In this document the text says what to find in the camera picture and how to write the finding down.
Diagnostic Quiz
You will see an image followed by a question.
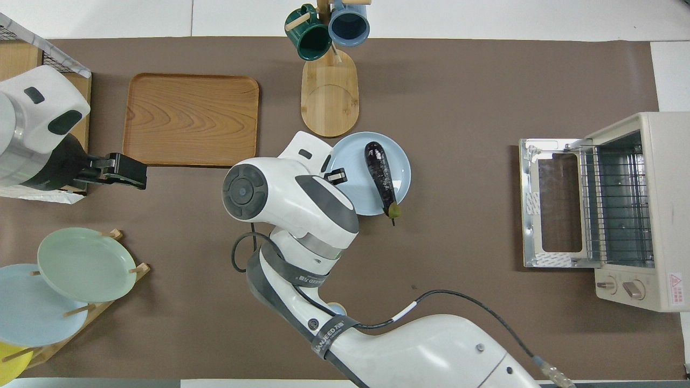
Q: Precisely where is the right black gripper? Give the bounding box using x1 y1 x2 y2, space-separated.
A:
322 167 349 187

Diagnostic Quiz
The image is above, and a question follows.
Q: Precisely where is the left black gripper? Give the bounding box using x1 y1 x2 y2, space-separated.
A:
81 153 148 191

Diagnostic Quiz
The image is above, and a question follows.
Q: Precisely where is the light blue round plate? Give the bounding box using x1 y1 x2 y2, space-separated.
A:
325 131 412 217

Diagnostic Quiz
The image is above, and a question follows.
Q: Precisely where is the dark purple eggplant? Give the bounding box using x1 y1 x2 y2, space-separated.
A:
364 141 403 226

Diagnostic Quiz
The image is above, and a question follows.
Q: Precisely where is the beige toaster oven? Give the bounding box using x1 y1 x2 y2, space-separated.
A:
519 112 690 313

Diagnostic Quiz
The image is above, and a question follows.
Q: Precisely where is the wooden mug tree stand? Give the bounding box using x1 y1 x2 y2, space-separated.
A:
286 0 372 138

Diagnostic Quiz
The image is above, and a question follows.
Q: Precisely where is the rectangular wooden serving tray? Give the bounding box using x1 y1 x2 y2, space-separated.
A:
123 73 260 168

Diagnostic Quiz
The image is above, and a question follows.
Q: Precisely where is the wooden plate rack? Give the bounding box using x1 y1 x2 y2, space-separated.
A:
0 229 151 370

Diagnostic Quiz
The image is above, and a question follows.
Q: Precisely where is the pale green plate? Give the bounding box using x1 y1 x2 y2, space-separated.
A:
37 227 137 303

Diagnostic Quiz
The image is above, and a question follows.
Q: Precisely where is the dark green mug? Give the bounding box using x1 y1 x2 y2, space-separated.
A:
285 4 333 61

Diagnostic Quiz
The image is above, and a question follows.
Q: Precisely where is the brown table mat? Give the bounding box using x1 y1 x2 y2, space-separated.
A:
0 37 686 380

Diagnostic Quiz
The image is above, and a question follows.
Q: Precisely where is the blue grey mug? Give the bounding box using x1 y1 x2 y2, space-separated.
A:
328 0 371 47

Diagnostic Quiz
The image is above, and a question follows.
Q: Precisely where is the light blue racked plate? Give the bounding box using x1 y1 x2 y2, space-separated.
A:
0 264 90 348

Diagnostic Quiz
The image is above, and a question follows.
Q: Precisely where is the yellow plate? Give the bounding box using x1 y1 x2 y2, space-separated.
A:
0 342 33 387

